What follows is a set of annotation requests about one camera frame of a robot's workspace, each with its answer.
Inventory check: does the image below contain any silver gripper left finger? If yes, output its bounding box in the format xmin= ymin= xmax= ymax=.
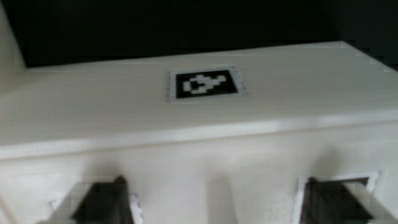
xmin=71 ymin=176 xmax=135 ymax=224

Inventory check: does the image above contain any white door panel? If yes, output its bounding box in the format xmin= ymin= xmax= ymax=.
xmin=0 ymin=122 xmax=398 ymax=224

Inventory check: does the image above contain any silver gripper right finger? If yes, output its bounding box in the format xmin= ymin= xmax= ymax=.
xmin=299 ymin=177 xmax=373 ymax=224

